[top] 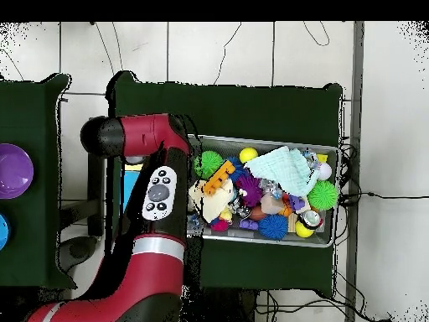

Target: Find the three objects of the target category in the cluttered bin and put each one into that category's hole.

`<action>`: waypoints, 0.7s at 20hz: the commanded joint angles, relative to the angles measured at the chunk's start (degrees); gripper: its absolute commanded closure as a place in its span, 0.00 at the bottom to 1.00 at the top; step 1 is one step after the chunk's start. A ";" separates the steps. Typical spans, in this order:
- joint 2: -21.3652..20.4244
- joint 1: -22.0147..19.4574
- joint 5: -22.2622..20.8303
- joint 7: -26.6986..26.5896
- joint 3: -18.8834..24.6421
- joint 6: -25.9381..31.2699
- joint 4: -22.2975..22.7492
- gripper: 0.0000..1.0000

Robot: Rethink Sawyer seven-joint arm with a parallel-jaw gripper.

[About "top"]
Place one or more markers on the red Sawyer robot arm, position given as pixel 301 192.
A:
pixel 150 268

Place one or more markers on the wooden box with three holes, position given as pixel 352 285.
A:
pixel 129 188

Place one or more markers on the shallow mesh bin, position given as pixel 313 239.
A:
pixel 326 236

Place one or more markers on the orange plastic block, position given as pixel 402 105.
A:
pixel 218 177

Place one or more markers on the green spiky rubber ball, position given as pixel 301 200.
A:
pixel 207 164
pixel 322 195

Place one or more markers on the cream knitted cloth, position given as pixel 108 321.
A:
pixel 214 201

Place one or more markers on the blue furry toy with eyes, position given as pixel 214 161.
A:
pixel 238 169

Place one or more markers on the purple spiky rubber ball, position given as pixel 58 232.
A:
pixel 249 191

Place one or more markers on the smooth yellow ball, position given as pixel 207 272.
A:
pixel 248 155

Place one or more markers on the mint green cloth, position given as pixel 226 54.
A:
pixel 285 167

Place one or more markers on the blue spiky rubber ball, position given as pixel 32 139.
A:
pixel 273 227

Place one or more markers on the dark green table cloth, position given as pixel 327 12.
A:
pixel 40 234
pixel 251 110

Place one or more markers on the crushed silver drink can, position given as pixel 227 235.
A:
pixel 311 218

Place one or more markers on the purple plastic plate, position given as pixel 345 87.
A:
pixel 15 171

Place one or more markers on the blue plastic plate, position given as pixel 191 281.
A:
pixel 4 231

